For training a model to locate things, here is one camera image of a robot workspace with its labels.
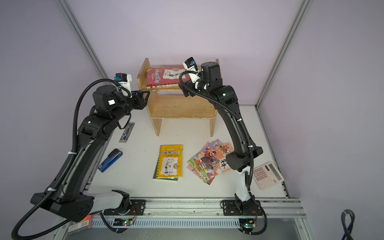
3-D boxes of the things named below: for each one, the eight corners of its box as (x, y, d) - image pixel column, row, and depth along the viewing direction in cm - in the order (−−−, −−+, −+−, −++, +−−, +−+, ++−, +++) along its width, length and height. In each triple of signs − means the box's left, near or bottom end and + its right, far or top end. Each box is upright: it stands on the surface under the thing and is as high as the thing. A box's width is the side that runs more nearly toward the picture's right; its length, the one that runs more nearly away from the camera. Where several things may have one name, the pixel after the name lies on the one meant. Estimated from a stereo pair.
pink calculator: (260, 190, 82) (263, 188, 79) (249, 171, 89) (251, 168, 86) (281, 182, 85) (284, 179, 82) (269, 163, 92) (271, 161, 89)
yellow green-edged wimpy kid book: (154, 180, 85) (153, 179, 82) (160, 146, 99) (159, 144, 96) (181, 180, 85) (181, 179, 83) (184, 146, 99) (183, 144, 97)
